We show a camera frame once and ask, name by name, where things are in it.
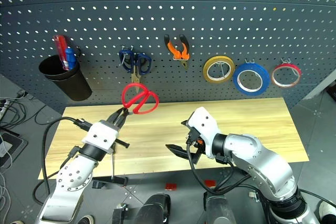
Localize blue handled scissors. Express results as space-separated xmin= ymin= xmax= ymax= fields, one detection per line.
xmin=119 ymin=49 xmax=152 ymax=94

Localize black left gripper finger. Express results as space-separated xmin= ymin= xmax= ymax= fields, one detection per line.
xmin=113 ymin=111 xmax=130 ymax=131
xmin=106 ymin=106 xmax=125 ymax=126

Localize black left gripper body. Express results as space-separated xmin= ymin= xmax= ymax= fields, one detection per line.
xmin=99 ymin=119 xmax=131 ymax=149

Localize red handled scissors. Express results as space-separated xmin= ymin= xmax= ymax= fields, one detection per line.
xmin=121 ymin=82 xmax=160 ymax=116

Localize black cup holder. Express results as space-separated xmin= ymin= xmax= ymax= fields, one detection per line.
xmin=38 ymin=54 xmax=93 ymax=102

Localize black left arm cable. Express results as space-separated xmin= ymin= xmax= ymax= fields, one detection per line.
xmin=33 ymin=116 xmax=93 ymax=207

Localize blue tape roll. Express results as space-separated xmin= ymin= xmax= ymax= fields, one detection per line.
xmin=233 ymin=62 xmax=270 ymax=97

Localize tangle of black floor cables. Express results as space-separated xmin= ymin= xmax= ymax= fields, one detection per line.
xmin=0 ymin=89 xmax=62 ymax=131

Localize red tape roll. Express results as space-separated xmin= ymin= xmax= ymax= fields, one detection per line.
xmin=270 ymin=63 xmax=302 ymax=89

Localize dark grey perforated pegboard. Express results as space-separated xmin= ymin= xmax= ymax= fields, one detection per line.
xmin=0 ymin=0 xmax=336 ymax=116

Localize dark rounded robot leg shape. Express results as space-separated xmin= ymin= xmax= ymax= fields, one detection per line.
xmin=203 ymin=191 xmax=237 ymax=224
xmin=112 ymin=193 xmax=172 ymax=224

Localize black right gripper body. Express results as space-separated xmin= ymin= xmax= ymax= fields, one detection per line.
xmin=185 ymin=124 xmax=206 ymax=165

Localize black flat floor mat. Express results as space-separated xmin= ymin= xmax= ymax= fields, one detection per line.
xmin=0 ymin=127 xmax=28 ymax=168

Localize orange and black pliers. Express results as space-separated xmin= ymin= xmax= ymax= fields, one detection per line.
xmin=164 ymin=34 xmax=191 ymax=71

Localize black table clamp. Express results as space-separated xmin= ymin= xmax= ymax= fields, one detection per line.
xmin=91 ymin=152 xmax=129 ymax=188

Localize black and white shoe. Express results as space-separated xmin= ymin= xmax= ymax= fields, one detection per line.
xmin=78 ymin=214 xmax=95 ymax=224

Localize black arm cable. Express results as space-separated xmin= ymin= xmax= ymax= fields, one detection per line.
xmin=33 ymin=116 xmax=93 ymax=207
xmin=185 ymin=134 xmax=263 ymax=196

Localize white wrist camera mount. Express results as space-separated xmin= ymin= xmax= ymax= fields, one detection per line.
xmin=81 ymin=120 xmax=119 ymax=154
xmin=187 ymin=106 xmax=222 ymax=159

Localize white power strip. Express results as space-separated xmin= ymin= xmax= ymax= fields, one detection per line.
xmin=0 ymin=99 xmax=12 ymax=120

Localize white floor cable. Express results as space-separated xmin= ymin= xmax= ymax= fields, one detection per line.
xmin=0 ymin=132 xmax=14 ymax=210

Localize yellow tape roll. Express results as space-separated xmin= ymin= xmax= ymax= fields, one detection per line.
xmin=202 ymin=56 xmax=236 ymax=84

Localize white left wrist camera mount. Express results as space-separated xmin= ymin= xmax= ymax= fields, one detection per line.
xmin=81 ymin=120 xmax=119 ymax=154

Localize blue handled screwdriver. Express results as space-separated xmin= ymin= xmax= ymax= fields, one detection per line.
xmin=65 ymin=48 xmax=78 ymax=70

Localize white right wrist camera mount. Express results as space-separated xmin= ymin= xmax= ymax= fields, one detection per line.
xmin=187 ymin=106 xmax=222 ymax=159

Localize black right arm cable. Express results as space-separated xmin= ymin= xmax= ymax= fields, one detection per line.
xmin=185 ymin=134 xmax=263 ymax=196

